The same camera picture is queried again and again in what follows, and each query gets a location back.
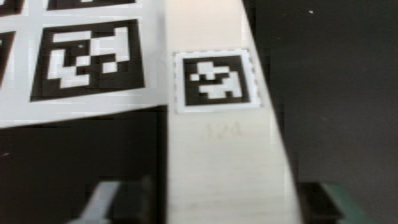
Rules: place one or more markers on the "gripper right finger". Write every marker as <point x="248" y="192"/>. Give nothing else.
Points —
<point x="330" y="206"/>

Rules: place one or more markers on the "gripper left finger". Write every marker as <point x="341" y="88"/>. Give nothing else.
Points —
<point x="126" y="203"/>

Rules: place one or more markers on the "marker tag sheet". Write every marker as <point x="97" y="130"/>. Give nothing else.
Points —
<point x="83" y="49"/>

